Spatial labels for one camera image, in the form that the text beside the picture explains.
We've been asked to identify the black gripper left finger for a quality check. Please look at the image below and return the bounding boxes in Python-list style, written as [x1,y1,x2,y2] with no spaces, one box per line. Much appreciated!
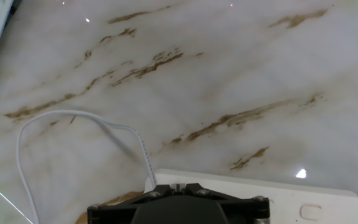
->
[87,184,173,224]

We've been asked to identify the white power strip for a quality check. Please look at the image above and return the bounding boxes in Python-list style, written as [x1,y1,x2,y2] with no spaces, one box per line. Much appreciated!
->
[144,169,358,224]

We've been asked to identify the white lamp power cord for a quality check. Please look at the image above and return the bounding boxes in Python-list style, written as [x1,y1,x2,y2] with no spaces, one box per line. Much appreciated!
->
[16,109,186,224]

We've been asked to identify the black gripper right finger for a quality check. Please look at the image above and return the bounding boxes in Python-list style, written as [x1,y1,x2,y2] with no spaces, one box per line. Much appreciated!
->
[185,183,270,224]

